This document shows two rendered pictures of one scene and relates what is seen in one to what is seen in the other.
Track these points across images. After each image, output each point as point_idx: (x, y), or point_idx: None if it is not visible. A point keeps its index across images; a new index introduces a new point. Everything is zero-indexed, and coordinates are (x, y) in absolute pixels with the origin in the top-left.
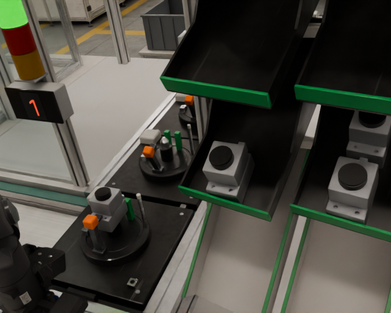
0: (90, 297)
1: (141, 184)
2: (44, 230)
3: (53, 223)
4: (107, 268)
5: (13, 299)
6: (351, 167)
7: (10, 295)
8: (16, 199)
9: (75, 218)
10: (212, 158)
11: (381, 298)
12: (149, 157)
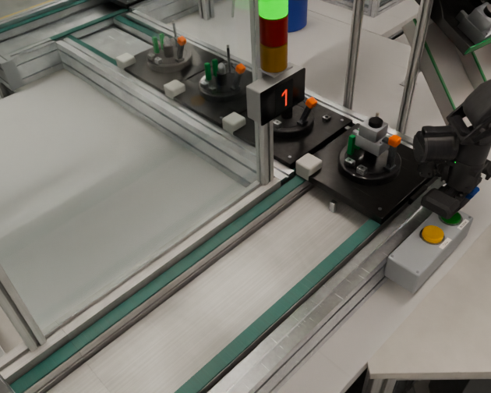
0: (425, 187)
1: (303, 141)
2: (298, 228)
3: (291, 221)
4: (400, 175)
5: (487, 164)
6: None
7: (488, 161)
8: (227, 247)
9: (295, 204)
10: None
11: None
12: (314, 106)
